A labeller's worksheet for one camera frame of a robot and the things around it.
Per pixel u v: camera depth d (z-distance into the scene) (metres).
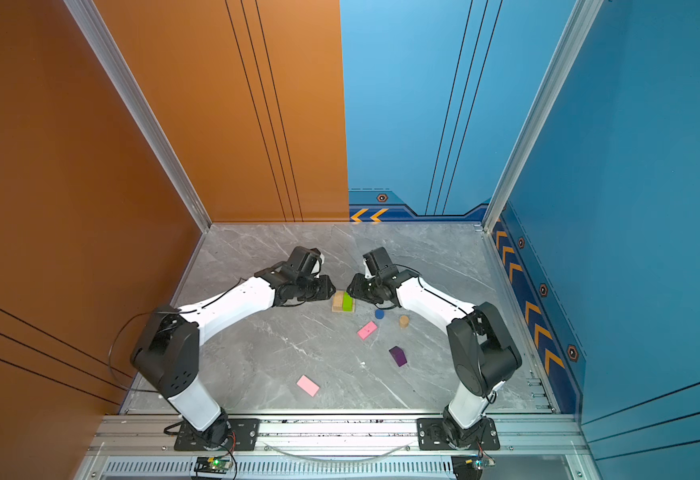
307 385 0.81
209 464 0.71
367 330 0.91
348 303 0.94
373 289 0.76
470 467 0.71
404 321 0.91
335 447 0.73
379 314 0.96
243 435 0.74
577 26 0.71
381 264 0.71
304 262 0.70
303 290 0.73
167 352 0.46
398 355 0.85
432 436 0.72
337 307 0.93
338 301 0.94
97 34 0.72
